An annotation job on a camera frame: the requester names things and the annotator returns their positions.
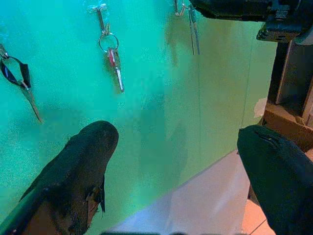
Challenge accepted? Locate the red key on ring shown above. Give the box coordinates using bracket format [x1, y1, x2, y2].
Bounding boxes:
[98, 23, 125, 94]

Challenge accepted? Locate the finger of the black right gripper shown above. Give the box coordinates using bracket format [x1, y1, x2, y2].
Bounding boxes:
[190, 0, 272, 22]

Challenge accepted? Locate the green wall board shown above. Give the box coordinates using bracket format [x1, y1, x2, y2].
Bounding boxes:
[0, 0, 279, 235]

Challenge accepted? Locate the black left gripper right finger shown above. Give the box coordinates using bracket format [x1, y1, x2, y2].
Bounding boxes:
[237, 124, 313, 235]

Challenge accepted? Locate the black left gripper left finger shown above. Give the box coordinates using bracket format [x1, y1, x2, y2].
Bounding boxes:
[0, 120, 120, 235]

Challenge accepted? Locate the brown cardboard box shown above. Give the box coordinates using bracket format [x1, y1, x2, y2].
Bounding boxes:
[261, 102, 313, 152]

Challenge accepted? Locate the clear adhesive wall hook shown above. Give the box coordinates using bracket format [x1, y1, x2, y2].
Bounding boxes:
[174, 0, 188, 17]
[88, 4, 111, 34]
[0, 44, 10, 60]

